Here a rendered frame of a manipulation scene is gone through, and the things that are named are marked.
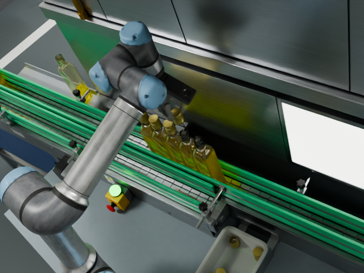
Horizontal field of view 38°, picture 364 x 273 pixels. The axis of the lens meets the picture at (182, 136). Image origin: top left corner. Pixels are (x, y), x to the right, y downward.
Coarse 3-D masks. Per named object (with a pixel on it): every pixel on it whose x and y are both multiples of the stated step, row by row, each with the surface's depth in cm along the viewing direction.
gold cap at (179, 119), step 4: (176, 108) 160; (172, 112) 160; (176, 112) 159; (180, 112) 159; (176, 116) 159; (180, 116) 160; (176, 120) 160; (180, 120) 161; (184, 120) 162; (176, 124) 162; (180, 124) 162
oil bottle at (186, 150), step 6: (192, 138) 173; (180, 144) 173; (192, 144) 172; (180, 150) 174; (186, 150) 172; (192, 150) 172; (186, 156) 175; (192, 156) 173; (186, 162) 180; (192, 162) 177; (192, 168) 182
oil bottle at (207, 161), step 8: (200, 152) 168; (208, 152) 169; (200, 160) 170; (208, 160) 170; (216, 160) 175; (200, 168) 176; (208, 168) 173; (216, 168) 177; (208, 176) 178; (216, 176) 179
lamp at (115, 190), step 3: (111, 186) 200; (114, 186) 199; (117, 186) 199; (111, 189) 199; (114, 189) 198; (117, 189) 198; (120, 189) 200; (111, 192) 198; (114, 192) 198; (117, 192) 198; (120, 192) 200; (111, 195) 200; (114, 195) 199; (117, 195) 199
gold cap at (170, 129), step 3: (165, 120) 171; (165, 123) 170; (168, 123) 170; (171, 123) 169; (165, 126) 169; (168, 126) 169; (171, 126) 169; (174, 126) 171; (165, 129) 171; (168, 129) 170; (171, 129) 170; (174, 129) 171; (168, 132) 171; (171, 132) 171; (174, 132) 172
